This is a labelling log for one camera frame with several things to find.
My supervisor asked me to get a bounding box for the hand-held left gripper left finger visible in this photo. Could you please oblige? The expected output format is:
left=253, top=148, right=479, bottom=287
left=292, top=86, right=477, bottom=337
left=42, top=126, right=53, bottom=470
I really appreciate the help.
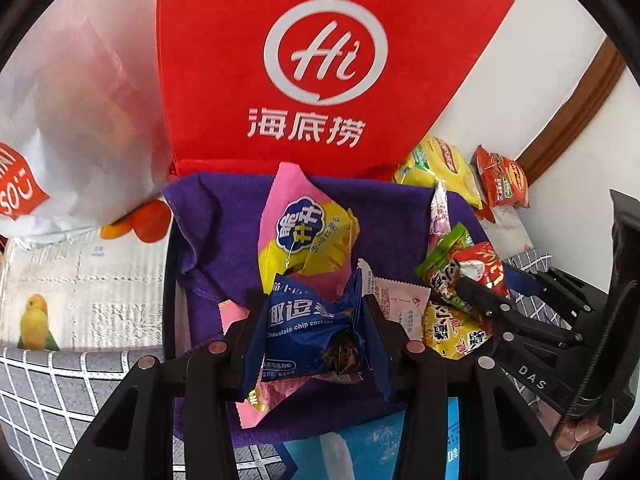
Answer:
left=60, top=305, right=266, bottom=480

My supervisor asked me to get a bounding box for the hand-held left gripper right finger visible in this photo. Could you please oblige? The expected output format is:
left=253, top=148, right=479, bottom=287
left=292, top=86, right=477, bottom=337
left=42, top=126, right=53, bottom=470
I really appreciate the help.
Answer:
left=362, top=294, right=573, bottom=480

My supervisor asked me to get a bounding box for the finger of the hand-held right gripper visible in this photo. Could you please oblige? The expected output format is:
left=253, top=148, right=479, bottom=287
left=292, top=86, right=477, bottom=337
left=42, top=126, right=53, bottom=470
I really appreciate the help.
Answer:
left=456, top=276, right=576, bottom=413
left=502, top=262, right=596, bottom=331

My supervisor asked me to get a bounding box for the yellow triangular snack packet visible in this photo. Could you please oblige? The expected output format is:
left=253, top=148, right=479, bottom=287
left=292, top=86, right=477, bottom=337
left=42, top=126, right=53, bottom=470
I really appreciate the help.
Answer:
left=421, top=300, right=496, bottom=361

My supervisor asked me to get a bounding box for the red snack packet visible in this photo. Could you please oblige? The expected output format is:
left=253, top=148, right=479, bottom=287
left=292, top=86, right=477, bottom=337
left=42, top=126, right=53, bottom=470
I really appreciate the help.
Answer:
left=452, top=241, right=512, bottom=301

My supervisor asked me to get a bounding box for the pale pink snowflake snack packet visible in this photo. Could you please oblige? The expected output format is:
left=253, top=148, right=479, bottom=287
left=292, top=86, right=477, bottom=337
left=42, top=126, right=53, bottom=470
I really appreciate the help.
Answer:
left=370, top=275, right=432, bottom=343

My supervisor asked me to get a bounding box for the blue cookie packet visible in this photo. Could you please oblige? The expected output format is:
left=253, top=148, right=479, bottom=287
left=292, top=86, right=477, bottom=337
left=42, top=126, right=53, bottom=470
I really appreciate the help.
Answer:
left=241, top=269, right=373, bottom=401

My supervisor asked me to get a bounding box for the blue tissue pack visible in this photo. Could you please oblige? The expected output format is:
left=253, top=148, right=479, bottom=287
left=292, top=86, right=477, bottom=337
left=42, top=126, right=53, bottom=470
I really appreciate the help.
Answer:
left=282, top=397, right=461, bottom=480

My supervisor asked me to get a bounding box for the green snack packet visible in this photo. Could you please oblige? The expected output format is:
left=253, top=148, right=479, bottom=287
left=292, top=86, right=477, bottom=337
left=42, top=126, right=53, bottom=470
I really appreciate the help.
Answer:
left=416, top=222, right=476, bottom=311

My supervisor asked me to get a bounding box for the long pink candy packet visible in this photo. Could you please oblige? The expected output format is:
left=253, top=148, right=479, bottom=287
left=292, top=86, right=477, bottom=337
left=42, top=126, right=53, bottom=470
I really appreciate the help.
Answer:
left=430, top=180, right=451, bottom=251

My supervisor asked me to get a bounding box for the yellow and pink snack packet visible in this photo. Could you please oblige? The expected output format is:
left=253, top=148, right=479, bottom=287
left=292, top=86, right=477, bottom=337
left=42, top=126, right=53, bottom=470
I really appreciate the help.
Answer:
left=257, top=162, right=361, bottom=293

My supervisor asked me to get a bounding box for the person's right hand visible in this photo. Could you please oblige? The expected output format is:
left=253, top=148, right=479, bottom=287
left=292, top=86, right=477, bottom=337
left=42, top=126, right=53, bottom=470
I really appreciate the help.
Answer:
left=552, top=410, right=608, bottom=461

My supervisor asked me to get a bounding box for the purple towel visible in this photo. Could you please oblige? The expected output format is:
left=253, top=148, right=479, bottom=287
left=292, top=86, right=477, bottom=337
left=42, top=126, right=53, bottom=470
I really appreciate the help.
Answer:
left=162, top=170, right=501, bottom=453

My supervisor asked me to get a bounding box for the orange chips bag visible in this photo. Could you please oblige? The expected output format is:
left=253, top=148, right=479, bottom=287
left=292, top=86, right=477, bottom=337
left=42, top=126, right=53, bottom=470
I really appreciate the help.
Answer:
left=475, top=145, right=531, bottom=210

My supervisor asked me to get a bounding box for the yellow chips bag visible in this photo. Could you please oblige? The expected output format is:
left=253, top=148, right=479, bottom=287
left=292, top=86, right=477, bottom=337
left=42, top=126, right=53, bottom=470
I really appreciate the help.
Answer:
left=392, top=135, right=485, bottom=211

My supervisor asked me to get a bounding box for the grey checked blanket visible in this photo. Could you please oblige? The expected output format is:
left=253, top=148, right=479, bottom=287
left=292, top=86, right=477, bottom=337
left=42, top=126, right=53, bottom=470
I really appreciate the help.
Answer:
left=0, top=250, right=556, bottom=480

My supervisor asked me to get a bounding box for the red paper bag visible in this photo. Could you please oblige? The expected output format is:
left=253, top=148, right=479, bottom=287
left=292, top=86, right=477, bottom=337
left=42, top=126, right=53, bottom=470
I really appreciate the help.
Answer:
left=156, top=0, right=516, bottom=181

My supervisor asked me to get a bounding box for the white plastic shopping bag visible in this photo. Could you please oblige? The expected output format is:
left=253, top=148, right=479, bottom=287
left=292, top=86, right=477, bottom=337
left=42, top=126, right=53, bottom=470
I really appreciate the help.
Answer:
left=0, top=0, right=173, bottom=248

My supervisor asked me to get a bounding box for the black coiled cable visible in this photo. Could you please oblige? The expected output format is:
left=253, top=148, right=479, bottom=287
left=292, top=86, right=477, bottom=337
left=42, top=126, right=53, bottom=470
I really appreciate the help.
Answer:
left=552, top=265, right=636, bottom=443

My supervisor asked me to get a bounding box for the brown wooden door frame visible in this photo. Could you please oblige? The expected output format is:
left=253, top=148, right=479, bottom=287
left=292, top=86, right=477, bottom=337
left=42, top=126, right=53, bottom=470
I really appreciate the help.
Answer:
left=515, top=35, right=628, bottom=186

